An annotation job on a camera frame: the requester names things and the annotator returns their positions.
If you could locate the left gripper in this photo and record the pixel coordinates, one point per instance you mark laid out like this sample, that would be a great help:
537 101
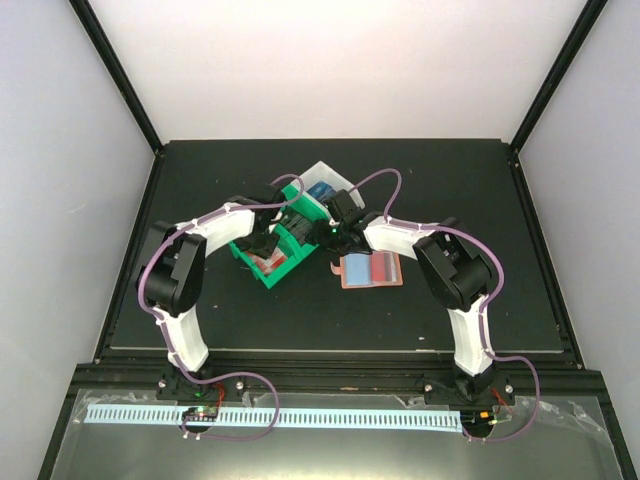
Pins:
263 252

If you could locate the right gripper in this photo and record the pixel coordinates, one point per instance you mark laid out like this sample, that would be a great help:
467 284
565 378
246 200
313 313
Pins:
319 236

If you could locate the pink leather card holder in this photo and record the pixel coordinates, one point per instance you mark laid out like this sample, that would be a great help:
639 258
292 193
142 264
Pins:
354 271

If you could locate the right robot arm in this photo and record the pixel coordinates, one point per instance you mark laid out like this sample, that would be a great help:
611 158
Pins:
458 276

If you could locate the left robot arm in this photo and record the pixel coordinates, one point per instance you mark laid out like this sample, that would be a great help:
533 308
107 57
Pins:
171 280

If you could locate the red credit card stack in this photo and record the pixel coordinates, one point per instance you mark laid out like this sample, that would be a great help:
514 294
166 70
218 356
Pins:
268 266

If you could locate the green bin with red cards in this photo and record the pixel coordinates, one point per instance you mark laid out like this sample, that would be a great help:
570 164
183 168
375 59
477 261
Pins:
287 244

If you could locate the black credit card stack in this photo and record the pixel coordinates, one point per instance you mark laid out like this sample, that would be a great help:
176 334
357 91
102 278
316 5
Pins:
297 225

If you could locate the green bin with black cards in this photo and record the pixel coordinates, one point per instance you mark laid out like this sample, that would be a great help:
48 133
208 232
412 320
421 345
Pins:
313 211

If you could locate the blue credit card stack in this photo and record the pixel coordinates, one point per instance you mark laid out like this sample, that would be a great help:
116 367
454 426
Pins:
321 191

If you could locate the left circuit board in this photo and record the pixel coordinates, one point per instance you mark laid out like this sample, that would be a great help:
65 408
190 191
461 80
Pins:
199 414

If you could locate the circuit board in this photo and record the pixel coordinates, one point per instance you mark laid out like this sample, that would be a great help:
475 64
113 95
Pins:
199 414
478 418

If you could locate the right circuit board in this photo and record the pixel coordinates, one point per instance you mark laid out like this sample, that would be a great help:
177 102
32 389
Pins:
478 418

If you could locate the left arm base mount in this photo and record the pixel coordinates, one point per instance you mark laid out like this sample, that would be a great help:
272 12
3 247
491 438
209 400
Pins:
174 386

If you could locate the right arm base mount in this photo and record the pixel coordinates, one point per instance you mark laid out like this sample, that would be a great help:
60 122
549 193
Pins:
450 387

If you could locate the white slotted cable duct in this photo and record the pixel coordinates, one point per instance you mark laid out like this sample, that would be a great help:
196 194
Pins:
362 419

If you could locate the left black frame post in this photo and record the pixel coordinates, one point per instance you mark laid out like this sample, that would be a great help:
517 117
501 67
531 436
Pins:
102 45

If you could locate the black frame post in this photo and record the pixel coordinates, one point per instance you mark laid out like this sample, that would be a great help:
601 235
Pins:
102 45
581 29

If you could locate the right black frame post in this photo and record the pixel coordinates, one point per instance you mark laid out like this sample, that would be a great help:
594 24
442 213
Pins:
581 29

